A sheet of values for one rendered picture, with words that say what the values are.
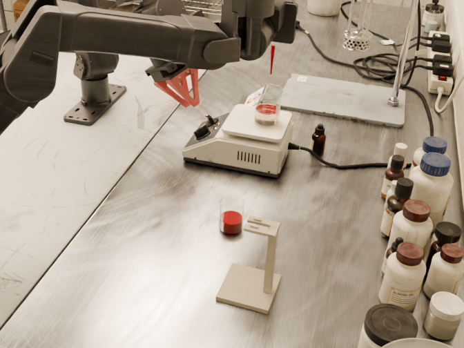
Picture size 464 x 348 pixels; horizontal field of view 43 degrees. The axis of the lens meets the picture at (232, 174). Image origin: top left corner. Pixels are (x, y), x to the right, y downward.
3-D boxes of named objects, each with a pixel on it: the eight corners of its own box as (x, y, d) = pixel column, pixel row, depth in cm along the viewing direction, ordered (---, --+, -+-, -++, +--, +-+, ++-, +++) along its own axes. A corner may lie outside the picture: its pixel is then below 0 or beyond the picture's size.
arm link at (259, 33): (241, 1, 90) (228, 15, 85) (277, 6, 89) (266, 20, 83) (239, 44, 94) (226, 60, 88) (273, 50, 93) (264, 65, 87)
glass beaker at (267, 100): (279, 118, 118) (284, 81, 114) (279, 131, 113) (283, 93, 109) (250, 116, 118) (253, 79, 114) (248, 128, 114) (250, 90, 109)
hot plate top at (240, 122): (219, 132, 113) (219, 128, 112) (236, 106, 123) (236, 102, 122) (280, 143, 110) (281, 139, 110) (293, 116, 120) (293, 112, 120)
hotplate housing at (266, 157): (181, 162, 118) (181, 127, 114) (201, 132, 129) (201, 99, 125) (289, 183, 114) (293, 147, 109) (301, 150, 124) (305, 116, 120)
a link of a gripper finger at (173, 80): (197, 97, 120) (175, 56, 116) (215, 95, 114) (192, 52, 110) (172, 114, 117) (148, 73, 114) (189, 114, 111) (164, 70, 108)
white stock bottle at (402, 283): (370, 293, 89) (382, 242, 84) (399, 284, 91) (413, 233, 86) (393, 319, 85) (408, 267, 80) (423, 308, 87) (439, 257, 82)
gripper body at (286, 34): (237, -6, 96) (224, 7, 90) (299, 1, 94) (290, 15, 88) (235, 32, 100) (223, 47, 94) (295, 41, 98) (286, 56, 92)
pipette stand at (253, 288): (215, 300, 87) (218, 232, 80) (232, 266, 93) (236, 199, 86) (267, 314, 85) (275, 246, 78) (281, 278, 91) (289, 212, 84)
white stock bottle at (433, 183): (442, 236, 102) (462, 173, 95) (400, 230, 103) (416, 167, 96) (438, 211, 108) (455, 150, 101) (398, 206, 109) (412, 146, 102)
